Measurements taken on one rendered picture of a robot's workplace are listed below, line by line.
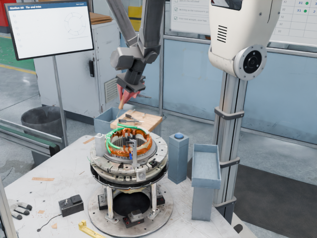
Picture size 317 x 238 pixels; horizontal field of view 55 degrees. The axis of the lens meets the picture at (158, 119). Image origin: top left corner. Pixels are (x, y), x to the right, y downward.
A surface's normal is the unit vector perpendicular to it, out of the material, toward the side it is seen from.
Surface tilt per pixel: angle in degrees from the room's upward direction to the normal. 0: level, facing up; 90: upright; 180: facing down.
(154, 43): 123
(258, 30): 109
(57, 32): 83
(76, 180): 0
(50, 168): 0
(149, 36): 114
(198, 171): 0
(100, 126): 90
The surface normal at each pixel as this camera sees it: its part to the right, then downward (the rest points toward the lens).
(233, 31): -0.90, 0.18
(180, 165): 0.67, 0.34
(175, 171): -0.74, 0.29
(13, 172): 0.01, -0.89
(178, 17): -0.47, 0.40
